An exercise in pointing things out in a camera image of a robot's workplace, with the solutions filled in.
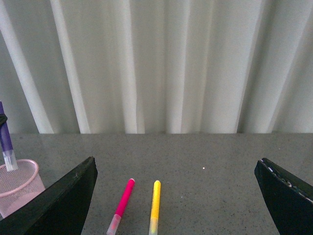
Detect yellow highlighter pen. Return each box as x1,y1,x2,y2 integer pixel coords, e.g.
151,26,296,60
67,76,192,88
149,180,161,235

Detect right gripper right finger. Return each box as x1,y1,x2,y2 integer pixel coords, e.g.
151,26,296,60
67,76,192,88
254,158,313,235

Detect purple highlighter pen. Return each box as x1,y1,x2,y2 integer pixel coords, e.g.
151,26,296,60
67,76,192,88
0,102,18,171

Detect white pleated curtain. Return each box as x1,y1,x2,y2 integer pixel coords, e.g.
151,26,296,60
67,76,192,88
0,0,313,134

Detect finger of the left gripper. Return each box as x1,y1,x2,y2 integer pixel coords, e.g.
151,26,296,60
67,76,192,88
0,114,7,125

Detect pink mesh pen cup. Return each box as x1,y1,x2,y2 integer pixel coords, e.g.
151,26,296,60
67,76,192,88
0,159,45,218

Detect pink highlighter pen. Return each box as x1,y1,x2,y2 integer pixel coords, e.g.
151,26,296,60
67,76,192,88
106,178,135,235

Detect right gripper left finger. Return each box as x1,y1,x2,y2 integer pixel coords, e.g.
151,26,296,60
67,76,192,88
0,157,98,235

